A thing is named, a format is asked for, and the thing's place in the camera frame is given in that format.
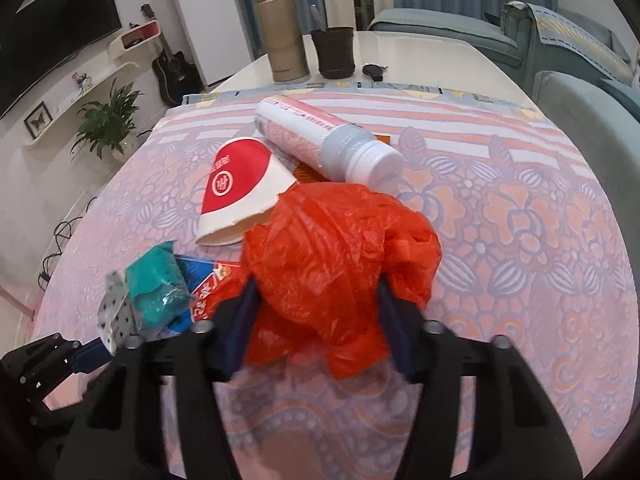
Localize dark brown cup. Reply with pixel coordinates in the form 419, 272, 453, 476
310, 26, 357, 80

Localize black floor cables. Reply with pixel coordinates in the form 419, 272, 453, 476
39, 194, 99, 287

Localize red and white paper cup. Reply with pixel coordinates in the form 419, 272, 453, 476
194, 137, 297, 247

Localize white bottle with pink label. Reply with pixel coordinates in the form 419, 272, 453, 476
253, 95, 406, 196

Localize teal sofa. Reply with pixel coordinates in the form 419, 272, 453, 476
367, 0, 640, 223

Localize red plastic bag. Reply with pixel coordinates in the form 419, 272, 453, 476
242, 182, 444, 381

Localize red and white wall shelf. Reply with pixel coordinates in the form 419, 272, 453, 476
107, 19, 164, 56

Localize floral printed tablecloth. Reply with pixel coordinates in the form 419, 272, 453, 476
32, 80, 627, 480

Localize framed butterfly picture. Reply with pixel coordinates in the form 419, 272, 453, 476
23, 101, 54, 137

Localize green potted plant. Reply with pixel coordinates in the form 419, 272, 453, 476
72, 79, 144, 162

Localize orange packet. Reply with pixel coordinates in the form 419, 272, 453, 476
292, 132, 392, 184

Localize white cabinet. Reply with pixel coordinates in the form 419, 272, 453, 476
164, 0, 256, 87

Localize black flat television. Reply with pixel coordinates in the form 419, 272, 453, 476
0, 0, 124, 119

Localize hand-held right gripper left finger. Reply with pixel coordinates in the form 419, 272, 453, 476
52, 277, 262, 480

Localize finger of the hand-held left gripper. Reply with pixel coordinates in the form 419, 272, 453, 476
0, 332, 114, 411

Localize beige thermos flask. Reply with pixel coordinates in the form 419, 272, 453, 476
253, 0, 311, 84

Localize black acoustic guitar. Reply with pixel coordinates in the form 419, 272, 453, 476
152, 48, 204, 106

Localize silver dotted wrapper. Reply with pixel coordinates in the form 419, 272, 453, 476
97, 270, 144, 354

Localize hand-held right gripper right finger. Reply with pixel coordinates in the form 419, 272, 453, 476
377, 279, 584, 480

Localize teal crumpled wrapper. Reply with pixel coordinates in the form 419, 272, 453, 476
123, 240, 194, 329

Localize patterned sofa cover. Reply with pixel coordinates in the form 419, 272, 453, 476
501, 0, 637, 87

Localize blue and red snack packet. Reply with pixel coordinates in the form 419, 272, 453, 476
167, 254, 252, 337

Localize white curved wall shelf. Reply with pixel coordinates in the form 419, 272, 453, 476
22, 62, 141, 149

